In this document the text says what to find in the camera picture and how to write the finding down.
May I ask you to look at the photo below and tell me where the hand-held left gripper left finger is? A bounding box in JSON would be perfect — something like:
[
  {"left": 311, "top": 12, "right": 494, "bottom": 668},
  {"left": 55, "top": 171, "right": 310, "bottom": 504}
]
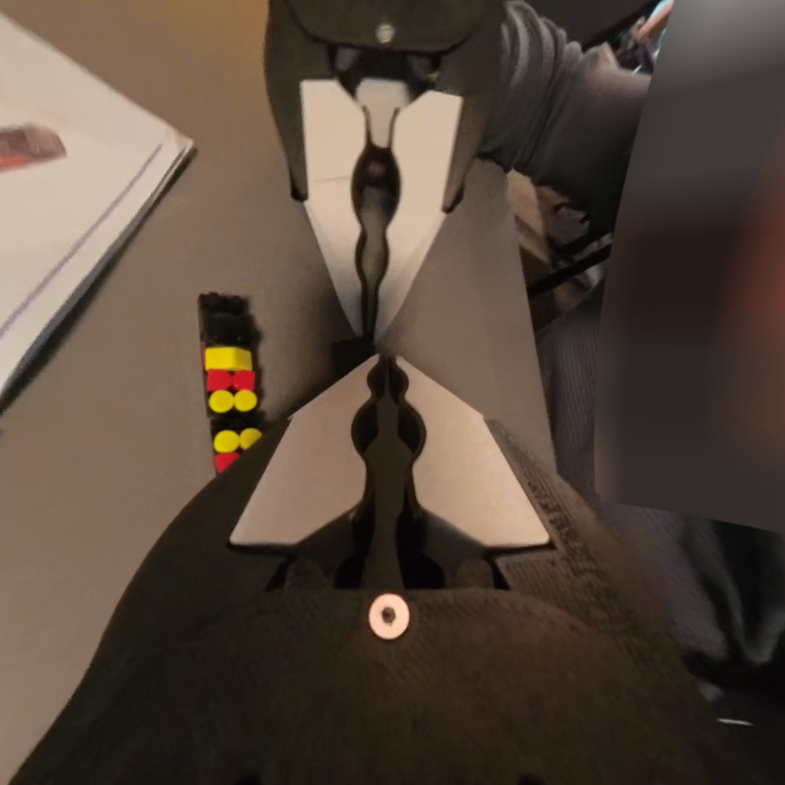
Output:
[{"left": 228, "top": 352, "right": 388, "bottom": 548}]

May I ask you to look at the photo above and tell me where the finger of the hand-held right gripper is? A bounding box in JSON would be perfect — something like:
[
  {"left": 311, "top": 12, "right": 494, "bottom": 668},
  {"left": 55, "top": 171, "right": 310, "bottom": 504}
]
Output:
[
  {"left": 299, "top": 78, "right": 376, "bottom": 338},
  {"left": 374, "top": 91, "right": 465, "bottom": 335}
]

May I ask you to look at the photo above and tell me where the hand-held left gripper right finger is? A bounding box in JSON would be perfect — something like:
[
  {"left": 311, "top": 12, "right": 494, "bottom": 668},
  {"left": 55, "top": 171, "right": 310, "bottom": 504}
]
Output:
[{"left": 390, "top": 354, "right": 553, "bottom": 548}]

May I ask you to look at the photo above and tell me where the small wide black lego piece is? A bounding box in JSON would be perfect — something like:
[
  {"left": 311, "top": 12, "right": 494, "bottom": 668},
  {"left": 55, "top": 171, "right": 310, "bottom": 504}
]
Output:
[{"left": 331, "top": 334, "right": 376, "bottom": 376}]

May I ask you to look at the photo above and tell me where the person's right forearm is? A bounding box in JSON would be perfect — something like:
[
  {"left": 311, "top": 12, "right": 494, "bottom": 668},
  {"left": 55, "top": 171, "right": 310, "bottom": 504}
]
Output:
[{"left": 478, "top": 0, "right": 654, "bottom": 237}]

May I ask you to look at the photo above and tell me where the black red yellow lego model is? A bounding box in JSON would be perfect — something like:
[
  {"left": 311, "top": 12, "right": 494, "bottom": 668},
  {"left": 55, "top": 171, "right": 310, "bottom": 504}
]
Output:
[{"left": 197, "top": 293, "right": 266, "bottom": 474}]

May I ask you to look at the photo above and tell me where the lego instruction booklet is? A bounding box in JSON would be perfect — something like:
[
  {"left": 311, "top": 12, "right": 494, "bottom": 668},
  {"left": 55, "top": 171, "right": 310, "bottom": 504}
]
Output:
[{"left": 0, "top": 12, "right": 197, "bottom": 418}]

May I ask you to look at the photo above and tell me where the person's grey knit clothing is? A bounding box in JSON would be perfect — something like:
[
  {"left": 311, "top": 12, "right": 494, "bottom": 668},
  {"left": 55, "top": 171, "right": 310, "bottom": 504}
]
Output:
[{"left": 534, "top": 294, "right": 785, "bottom": 785}]

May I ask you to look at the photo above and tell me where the black bar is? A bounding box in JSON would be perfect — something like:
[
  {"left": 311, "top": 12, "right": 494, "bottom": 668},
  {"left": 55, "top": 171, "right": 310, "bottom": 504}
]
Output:
[{"left": 526, "top": 240, "right": 614, "bottom": 296}]

